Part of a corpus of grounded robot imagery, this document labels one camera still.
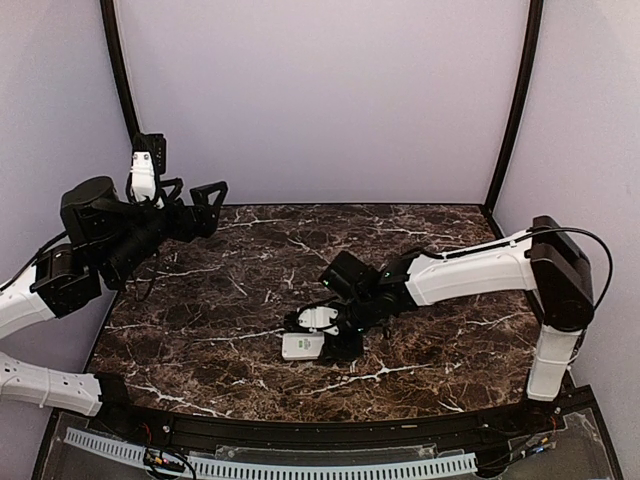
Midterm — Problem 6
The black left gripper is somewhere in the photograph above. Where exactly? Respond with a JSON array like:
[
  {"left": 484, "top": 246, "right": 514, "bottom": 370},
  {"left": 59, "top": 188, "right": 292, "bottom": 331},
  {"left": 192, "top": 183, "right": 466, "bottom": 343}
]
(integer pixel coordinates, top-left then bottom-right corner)
[{"left": 100, "top": 176, "right": 227, "bottom": 284}]

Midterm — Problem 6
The black front frame rail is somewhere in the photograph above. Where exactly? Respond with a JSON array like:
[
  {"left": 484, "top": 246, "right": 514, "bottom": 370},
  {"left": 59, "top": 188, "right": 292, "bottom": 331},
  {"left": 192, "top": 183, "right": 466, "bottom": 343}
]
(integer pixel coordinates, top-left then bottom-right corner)
[{"left": 54, "top": 389, "right": 596, "bottom": 454}]

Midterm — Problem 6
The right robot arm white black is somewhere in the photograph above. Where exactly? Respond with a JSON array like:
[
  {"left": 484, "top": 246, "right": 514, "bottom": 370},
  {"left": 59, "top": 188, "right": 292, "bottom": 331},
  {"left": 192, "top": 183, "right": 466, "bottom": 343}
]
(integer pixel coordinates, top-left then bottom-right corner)
[{"left": 311, "top": 216, "right": 614, "bottom": 434}]

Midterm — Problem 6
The white remote control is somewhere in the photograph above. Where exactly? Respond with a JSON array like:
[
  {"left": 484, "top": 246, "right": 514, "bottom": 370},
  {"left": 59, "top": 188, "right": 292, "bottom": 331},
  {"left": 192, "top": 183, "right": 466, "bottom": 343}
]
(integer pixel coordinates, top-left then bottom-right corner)
[{"left": 281, "top": 333, "right": 325, "bottom": 361}]

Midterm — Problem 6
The small circuit board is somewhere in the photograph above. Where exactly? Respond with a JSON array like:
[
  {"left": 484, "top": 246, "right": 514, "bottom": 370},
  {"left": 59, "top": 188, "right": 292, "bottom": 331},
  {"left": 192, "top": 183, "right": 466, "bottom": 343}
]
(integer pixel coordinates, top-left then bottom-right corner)
[{"left": 143, "top": 449, "right": 185, "bottom": 473}]

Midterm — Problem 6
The white slotted cable duct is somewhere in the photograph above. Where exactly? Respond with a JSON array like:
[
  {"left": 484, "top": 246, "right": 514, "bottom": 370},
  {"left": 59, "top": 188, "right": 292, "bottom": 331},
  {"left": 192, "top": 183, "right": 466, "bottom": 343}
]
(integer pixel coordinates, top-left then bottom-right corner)
[{"left": 64, "top": 427, "right": 478, "bottom": 480}]

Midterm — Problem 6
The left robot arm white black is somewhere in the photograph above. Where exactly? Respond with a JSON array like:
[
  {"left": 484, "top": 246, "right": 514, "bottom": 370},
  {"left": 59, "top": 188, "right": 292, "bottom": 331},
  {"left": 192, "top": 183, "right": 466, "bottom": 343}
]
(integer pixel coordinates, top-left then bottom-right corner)
[{"left": 1, "top": 176, "right": 228, "bottom": 436}]

